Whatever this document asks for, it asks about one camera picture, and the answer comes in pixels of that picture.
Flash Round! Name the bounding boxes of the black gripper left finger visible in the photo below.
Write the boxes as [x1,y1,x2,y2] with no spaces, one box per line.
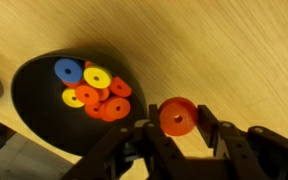
[62,103,188,180]

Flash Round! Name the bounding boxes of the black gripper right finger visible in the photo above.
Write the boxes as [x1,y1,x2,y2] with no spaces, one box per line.
[197,104,288,180]

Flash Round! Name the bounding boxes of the small yellow ring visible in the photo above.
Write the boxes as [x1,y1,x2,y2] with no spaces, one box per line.
[61,87,86,109]
[83,65,113,90]

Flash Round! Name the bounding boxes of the small blue ring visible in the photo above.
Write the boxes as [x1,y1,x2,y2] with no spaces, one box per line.
[53,58,84,84]

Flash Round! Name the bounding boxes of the black bowl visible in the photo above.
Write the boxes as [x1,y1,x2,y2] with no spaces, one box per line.
[11,48,148,157]

